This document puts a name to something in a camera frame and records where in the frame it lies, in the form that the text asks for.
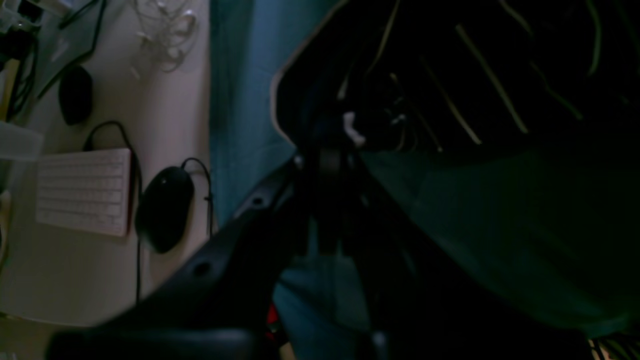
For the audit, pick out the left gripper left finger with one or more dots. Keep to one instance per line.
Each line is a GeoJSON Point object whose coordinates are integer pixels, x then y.
{"type": "Point", "coordinates": [216, 305]}

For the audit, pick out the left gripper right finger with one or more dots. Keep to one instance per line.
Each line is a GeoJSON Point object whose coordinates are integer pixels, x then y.
{"type": "Point", "coordinates": [420, 304]}

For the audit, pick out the navy white striped t-shirt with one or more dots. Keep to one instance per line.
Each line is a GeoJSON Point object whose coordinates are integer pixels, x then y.
{"type": "Point", "coordinates": [450, 76]}

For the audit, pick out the blue table cloth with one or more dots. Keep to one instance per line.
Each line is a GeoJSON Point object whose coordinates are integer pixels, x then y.
{"type": "Point", "coordinates": [552, 228]}

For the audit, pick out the black computer mouse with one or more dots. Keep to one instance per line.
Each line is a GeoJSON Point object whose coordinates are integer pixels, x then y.
{"type": "Point", "coordinates": [162, 213]}

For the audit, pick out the white keyboard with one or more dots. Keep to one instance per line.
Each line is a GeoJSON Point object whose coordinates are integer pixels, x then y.
{"type": "Point", "coordinates": [85, 191]}

